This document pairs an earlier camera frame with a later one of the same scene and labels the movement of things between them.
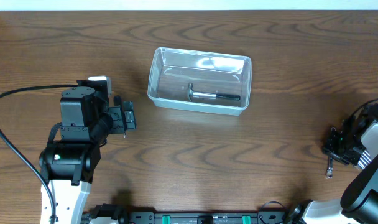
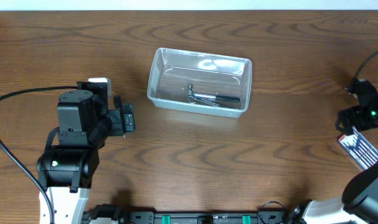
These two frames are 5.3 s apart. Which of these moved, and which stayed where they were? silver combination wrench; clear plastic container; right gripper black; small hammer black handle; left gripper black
Moved: silver combination wrench; right gripper black
Stayed: small hammer black handle; left gripper black; clear plastic container
